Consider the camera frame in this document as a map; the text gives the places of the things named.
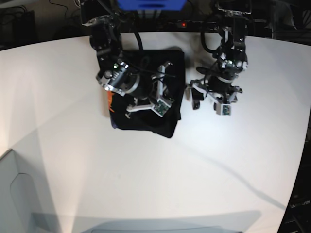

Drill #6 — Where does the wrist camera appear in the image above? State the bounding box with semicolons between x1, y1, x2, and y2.
152;100;170;117
216;103;231;116

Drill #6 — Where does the black box labelled OpenArm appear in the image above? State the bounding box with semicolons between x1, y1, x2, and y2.
289;166;311;233

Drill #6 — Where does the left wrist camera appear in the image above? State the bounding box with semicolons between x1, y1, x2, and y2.
216;103;231;116

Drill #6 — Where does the black power strip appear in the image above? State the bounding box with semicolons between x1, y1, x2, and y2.
165;21;216;32

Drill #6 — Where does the black T-shirt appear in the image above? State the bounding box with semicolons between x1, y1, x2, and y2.
106;50;185;138

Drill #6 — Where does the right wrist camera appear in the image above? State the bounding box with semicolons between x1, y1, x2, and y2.
152;100;170;117

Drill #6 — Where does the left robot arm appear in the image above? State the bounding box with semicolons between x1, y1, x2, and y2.
187;0;252;116

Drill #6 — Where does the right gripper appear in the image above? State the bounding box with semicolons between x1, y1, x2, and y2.
125;61;173;118

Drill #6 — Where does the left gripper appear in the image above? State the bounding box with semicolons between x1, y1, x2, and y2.
186;76;243;111

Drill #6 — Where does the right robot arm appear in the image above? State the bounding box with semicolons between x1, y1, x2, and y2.
80;0;174;118

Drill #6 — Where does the blue plastic bin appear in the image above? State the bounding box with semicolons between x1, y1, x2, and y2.
117;0;187;11

